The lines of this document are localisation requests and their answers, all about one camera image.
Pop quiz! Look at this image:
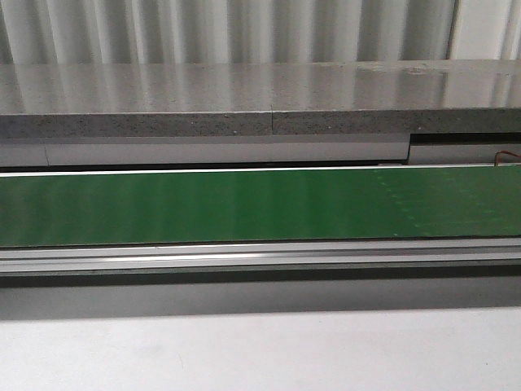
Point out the grey stone countertop slab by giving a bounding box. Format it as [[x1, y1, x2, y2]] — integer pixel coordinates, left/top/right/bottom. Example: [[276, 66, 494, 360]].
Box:
[[1, 60, 520, 140]]

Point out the green conveyor belt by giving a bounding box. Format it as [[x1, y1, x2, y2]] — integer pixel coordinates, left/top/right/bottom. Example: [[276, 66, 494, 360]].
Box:
[[1, 165, 520, 248]]

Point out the white panel under countertop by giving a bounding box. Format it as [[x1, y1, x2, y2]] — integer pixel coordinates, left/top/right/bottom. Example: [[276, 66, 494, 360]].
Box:
[[1, 133, 520, 168]]

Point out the white pleated curtain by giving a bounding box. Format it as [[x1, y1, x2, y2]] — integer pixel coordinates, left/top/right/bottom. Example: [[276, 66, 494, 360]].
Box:
[[1, 1, 520, 64]]

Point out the aluminium conveyor frame rail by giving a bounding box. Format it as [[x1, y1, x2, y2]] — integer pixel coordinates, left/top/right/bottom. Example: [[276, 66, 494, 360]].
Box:
[[1, 237, 520, 277]]

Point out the red wire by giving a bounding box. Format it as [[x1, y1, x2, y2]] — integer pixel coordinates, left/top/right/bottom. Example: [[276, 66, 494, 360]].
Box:
[[493, 151, 521, 166]]

